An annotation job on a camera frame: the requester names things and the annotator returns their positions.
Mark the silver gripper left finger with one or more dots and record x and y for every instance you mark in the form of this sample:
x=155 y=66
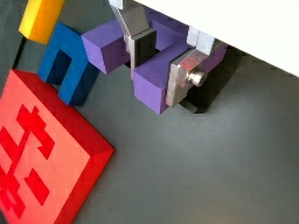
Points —
x=139 y=35

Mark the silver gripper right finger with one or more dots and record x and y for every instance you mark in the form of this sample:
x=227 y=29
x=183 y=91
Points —
x=191 y=67

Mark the purple U-shaped block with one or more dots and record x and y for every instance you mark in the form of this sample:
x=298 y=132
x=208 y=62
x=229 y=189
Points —
x=107 y=54

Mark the red puzzle board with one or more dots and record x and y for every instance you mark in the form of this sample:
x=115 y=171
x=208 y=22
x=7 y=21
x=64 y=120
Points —
x=52 y=154

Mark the blue U-shaped block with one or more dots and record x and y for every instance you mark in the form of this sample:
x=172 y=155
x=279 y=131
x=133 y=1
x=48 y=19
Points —
x=65 y=66

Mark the yellow long block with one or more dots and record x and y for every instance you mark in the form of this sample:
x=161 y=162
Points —
x=39 y=19

